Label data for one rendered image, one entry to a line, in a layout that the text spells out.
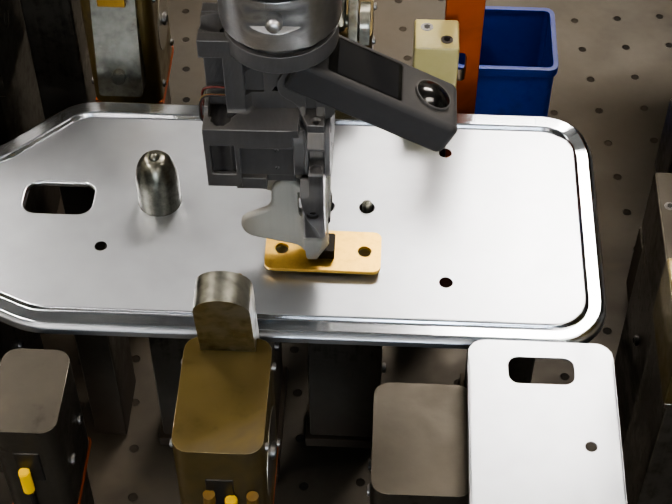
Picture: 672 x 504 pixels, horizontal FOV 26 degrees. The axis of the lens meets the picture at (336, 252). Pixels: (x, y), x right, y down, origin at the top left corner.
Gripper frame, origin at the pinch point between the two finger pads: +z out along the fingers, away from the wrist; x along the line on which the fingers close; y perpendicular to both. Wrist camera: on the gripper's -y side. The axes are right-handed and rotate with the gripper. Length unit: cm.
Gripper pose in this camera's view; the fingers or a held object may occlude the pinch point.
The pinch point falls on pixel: (322, 234)
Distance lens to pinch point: 104.3
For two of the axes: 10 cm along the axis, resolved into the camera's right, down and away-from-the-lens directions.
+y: -10.0, -0.2, 0.4
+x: -0.5, 7.6, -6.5
